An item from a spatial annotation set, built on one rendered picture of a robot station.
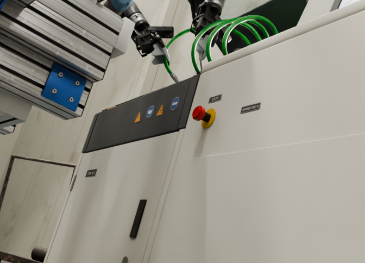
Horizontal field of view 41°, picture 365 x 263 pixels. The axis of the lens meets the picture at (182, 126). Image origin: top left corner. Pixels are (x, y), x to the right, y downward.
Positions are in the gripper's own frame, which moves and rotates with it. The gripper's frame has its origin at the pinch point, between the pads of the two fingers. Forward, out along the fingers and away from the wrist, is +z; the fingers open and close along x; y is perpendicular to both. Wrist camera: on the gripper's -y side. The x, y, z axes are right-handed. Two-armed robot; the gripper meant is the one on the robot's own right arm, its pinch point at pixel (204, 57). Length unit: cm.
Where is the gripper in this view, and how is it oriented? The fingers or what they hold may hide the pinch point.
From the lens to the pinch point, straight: 178.1
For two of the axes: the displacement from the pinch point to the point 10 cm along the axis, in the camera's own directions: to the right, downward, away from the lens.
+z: -2.5, 9.1, -3.2
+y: -8.0, -3.9, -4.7
